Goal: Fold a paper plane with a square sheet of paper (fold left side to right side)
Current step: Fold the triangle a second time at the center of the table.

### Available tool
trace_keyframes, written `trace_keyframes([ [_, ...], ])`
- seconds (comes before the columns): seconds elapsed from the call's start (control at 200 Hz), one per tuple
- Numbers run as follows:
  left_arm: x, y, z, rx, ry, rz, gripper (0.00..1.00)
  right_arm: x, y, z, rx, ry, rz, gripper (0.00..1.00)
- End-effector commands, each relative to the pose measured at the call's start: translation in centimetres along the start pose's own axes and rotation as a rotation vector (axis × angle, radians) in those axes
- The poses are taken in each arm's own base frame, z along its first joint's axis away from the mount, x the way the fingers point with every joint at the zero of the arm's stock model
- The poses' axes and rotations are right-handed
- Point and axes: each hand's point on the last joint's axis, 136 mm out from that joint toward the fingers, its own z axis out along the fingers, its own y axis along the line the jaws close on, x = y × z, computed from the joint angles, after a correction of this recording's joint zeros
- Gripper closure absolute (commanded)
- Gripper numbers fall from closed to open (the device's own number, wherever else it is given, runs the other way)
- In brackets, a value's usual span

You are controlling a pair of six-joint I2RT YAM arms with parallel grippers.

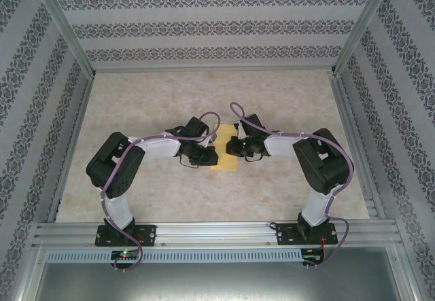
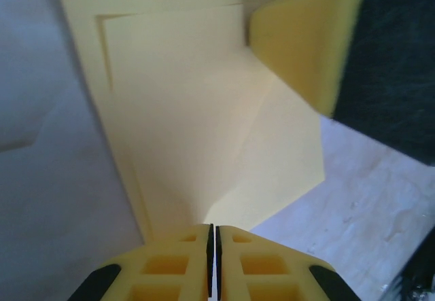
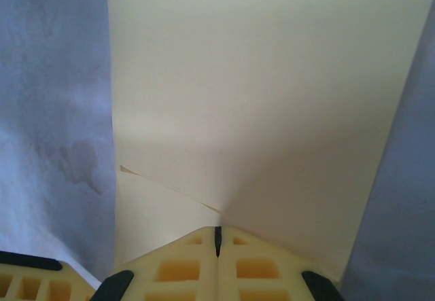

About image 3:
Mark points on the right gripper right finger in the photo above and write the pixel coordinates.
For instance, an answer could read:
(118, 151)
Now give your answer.
(258, 274)

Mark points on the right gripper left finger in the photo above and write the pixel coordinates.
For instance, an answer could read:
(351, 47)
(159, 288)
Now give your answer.
(176, 274)

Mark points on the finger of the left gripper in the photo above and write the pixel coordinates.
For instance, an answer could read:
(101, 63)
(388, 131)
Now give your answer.
(30, 280)

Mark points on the yellow paper sheet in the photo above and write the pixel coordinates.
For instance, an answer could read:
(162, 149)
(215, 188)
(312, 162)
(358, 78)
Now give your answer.
(255, 93)

